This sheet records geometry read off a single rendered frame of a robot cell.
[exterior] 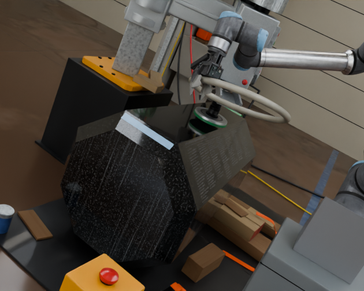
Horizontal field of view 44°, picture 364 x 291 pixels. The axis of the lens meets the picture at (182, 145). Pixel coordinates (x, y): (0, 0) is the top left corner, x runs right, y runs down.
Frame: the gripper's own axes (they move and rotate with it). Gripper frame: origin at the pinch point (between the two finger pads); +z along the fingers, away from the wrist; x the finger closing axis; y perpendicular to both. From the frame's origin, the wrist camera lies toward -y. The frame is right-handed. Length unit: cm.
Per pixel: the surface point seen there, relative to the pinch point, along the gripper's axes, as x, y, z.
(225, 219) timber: 128, -90, 58
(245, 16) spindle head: 36, -39, -57
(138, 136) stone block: 8, -45, 26
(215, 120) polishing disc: 58, -55, -1
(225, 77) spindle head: 46, -48, -25
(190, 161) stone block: 34, -31, 27
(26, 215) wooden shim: -10, -100, 94
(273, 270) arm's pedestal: 36, 44, 53
